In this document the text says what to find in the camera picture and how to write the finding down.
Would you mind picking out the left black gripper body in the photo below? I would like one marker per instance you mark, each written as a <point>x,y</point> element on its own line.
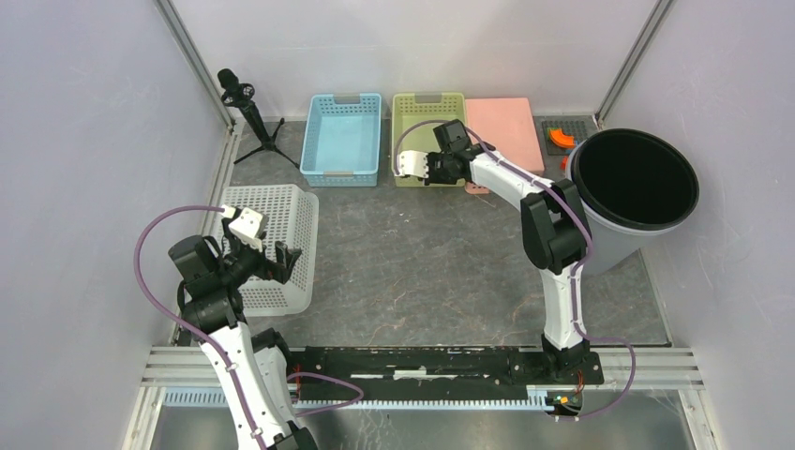
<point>243,262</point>

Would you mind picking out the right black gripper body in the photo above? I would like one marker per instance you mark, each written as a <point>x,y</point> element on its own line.
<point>439,170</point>

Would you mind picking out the large white perforated basket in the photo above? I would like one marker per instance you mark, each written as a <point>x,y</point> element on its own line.
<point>292,218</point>

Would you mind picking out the green plastic basket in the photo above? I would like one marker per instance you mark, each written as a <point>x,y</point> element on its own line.
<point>409,109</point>

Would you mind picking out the pink plastic basket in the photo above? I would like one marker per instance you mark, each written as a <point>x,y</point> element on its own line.
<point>507,123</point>

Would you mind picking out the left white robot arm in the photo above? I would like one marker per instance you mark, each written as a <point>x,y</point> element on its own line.
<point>251,369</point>

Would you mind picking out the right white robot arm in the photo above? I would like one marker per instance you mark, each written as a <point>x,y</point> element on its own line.
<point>555,236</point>

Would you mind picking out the blue plastic basket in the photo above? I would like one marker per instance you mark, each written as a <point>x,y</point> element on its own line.
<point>342,141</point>

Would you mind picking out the dark tray with orange blocks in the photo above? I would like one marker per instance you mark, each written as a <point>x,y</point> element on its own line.
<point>564,135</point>

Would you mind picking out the black microphone on tripod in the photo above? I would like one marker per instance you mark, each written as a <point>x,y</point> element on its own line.
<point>239,95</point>

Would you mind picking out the grey bin with black liner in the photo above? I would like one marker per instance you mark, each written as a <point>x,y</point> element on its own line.
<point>634,187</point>

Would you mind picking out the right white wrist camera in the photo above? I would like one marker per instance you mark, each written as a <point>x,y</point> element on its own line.
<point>411,163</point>

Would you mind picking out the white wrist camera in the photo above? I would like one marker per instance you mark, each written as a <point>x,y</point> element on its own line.
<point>244,225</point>
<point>411,163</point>

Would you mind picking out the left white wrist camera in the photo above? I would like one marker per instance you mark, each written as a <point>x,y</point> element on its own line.
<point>244,225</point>

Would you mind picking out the white cable duct strip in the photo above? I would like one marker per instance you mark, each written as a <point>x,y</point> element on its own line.
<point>213,397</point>

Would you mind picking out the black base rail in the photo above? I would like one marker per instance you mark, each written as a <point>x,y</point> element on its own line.
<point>436,373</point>

